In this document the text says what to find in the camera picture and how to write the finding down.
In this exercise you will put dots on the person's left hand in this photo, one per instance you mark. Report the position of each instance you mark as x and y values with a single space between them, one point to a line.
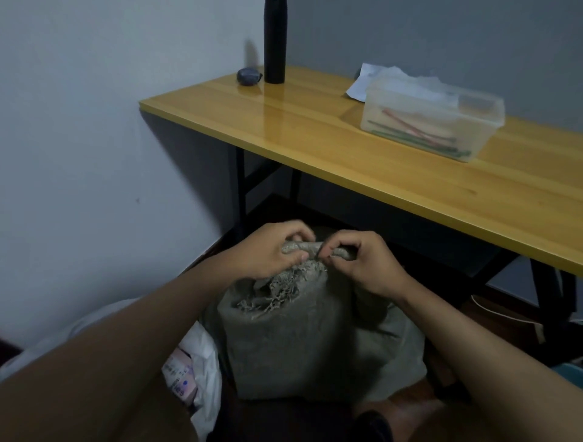
264 255

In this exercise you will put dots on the person's right hand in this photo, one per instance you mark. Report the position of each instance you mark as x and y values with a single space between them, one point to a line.
375 264

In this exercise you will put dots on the grey woven sack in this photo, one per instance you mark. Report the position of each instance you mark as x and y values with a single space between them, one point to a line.
291 346

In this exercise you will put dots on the white bag with red print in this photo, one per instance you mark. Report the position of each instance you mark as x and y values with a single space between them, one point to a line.
205 359

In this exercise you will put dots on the cardboard boxes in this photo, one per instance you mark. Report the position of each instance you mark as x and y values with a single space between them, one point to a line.
180 375

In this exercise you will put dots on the person's left forearm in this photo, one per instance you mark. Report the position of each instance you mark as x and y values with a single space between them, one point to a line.
100 364

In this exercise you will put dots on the person's right forearm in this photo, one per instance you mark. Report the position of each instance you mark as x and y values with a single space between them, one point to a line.
492 369

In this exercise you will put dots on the person's right leg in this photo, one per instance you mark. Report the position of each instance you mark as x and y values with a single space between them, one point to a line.
423 419

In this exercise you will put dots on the person's leg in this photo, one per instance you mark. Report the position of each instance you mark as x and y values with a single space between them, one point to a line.
159 414
423 419

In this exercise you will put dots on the person's left leg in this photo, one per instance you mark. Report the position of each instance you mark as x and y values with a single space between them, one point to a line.
159 414

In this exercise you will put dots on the black metal desk leg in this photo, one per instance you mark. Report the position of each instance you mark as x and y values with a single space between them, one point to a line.
240 186
551 305

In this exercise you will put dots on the yellow wooden desk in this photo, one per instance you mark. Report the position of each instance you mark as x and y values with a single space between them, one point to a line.
309 132

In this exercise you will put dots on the black shorts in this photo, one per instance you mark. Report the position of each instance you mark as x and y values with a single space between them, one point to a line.
291 421

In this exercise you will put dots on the clear plastic box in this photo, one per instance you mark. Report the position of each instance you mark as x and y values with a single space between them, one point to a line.
483 132

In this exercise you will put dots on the small dark round case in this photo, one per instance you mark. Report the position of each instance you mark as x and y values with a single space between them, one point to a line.
249 76

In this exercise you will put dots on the white tissue sheet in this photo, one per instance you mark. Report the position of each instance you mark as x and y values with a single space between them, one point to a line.
362 84

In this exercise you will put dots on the black cylindrical bottle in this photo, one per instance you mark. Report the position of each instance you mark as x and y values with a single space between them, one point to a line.
275 43

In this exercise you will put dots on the blue plastic bucket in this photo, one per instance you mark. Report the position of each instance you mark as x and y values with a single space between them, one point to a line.
571 375

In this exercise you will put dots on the dark brown wooden door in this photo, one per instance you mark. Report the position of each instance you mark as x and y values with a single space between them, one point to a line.
9 350

